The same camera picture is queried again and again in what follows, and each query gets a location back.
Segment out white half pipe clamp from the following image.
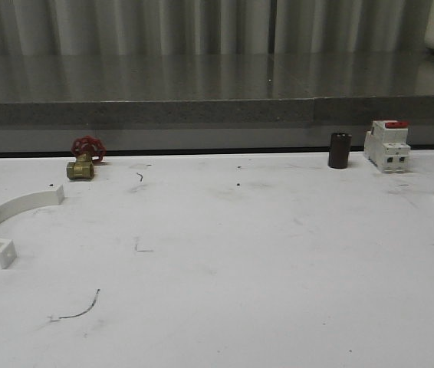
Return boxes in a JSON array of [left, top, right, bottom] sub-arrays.
[[0, 185, 64, 269]]

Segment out dark brown cylindrical coupling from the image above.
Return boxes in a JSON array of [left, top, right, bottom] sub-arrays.
[[327, 132, 352, 169]]

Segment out brass valve red handwheel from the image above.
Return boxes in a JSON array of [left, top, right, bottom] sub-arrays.
[[66, 136, 106, 180]]

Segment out white circuit breaker red switch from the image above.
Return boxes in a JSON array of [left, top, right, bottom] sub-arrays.
[[363, 120, 411, 173]]

